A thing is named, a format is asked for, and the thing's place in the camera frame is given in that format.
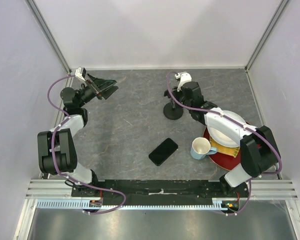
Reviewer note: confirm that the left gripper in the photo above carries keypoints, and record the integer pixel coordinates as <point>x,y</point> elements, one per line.
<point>101,84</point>

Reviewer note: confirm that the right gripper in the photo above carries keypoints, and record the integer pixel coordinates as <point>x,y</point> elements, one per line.
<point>176,93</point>

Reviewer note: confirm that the black phone stand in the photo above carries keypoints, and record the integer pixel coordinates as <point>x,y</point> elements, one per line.
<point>172,112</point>

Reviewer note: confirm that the black smartphone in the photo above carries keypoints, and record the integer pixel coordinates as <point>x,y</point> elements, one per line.
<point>163,151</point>

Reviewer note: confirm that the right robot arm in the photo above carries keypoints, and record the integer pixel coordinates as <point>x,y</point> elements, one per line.
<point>258,148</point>

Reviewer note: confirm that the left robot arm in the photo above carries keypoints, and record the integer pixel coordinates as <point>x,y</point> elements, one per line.
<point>56,149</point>

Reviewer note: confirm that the light blue mug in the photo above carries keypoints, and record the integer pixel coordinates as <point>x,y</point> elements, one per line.
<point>201,147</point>

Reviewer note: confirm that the white paper plate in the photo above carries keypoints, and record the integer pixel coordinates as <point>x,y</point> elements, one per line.
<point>224,131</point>

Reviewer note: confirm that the yellow sponge cloth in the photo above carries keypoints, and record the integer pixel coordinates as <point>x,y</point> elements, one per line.
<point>230,151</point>

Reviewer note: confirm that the red round tray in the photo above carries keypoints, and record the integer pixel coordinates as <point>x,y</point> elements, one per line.
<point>222,160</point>

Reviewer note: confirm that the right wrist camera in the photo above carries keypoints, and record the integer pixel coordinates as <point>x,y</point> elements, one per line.
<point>182,78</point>

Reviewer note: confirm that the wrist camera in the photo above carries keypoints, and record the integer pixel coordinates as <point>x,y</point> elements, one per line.
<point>80,74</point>
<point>182,78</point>

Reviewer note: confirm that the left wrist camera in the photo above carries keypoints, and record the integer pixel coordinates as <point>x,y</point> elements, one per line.
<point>80,74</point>

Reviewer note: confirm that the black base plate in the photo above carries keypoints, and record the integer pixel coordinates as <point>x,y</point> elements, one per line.
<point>172,192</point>

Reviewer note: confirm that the left aluminium frame post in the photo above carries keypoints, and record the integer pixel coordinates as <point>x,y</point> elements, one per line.
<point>48,34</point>

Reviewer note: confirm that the aluminium frame post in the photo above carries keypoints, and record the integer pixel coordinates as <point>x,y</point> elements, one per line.
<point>267,33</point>
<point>48,34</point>

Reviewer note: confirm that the slotted cable duct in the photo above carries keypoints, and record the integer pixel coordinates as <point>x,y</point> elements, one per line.
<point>85,204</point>

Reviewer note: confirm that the right aluminium frame post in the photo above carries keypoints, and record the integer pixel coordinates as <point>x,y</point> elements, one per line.
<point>267,33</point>

